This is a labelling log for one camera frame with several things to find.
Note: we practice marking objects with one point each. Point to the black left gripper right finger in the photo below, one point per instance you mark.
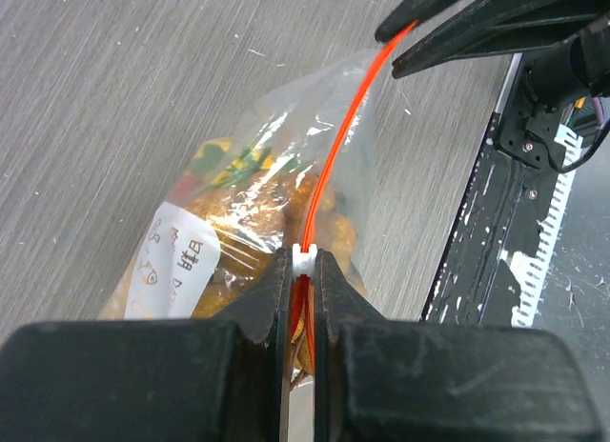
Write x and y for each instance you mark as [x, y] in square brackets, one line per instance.
[378, 379]

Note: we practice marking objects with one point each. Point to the brown longan bunch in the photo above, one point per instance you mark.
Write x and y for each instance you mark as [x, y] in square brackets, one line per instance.
[199, 255]

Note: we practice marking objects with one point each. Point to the clear zip top bag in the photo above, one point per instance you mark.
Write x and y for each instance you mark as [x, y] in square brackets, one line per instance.
[335, 104]

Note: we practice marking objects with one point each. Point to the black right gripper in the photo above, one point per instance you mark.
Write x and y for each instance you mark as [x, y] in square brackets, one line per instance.
[575, 68]

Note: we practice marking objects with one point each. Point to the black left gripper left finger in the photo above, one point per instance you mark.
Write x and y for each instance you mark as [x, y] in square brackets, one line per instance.
[225, 378]

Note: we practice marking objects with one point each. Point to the white slotted cable duct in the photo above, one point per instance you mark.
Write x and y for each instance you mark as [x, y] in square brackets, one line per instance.
[531, 271]

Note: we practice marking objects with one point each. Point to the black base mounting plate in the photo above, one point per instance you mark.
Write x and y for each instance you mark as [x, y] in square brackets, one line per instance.
[498, 214]

